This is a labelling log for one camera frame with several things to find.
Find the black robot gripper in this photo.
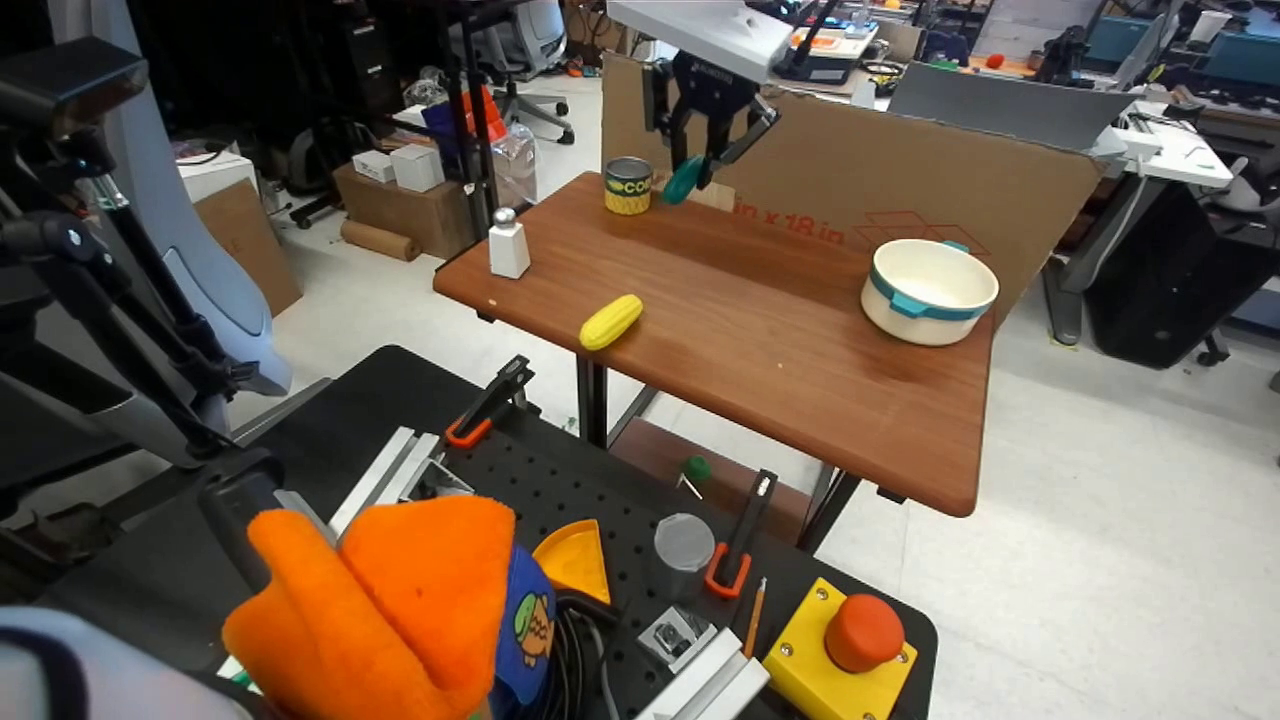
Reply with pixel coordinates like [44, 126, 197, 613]
[639, 53, 756, 186]

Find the green cylindrical object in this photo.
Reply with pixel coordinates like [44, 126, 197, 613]
[664, 161, 706, 203]

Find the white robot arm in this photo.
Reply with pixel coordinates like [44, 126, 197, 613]
[608, 0, 788, 194]

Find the yellow labelled tin can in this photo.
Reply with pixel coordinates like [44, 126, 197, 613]
[603, 157, 651, 215]

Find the white bowl with teal band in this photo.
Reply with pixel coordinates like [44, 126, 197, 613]
[859, 235, 1001, 350]

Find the brown cardboard panel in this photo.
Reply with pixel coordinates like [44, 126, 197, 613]
[599, 53, 1103, 318]

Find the white salt shaker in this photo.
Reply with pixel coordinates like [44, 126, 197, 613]
[486, 208, 530, 279]

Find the black orange clamp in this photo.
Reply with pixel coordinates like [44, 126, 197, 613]
[445, 358, 530, 451]
[702, 467, 774, 599]

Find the grey round disc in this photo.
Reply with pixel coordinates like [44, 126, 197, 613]
[651, 514, 714, 572]

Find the orange wedge piece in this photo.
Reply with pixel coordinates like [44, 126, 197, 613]
[530, 522, 613, 604]

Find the black pegboard cart top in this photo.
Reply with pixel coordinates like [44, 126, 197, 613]
[34, 345, 941, 720]

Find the yellow emergency stop button box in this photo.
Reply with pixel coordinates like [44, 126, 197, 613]
[763, 579, 914, 720]

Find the orange plush toy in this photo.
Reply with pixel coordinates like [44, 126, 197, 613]
[220, 498, 517, 720]

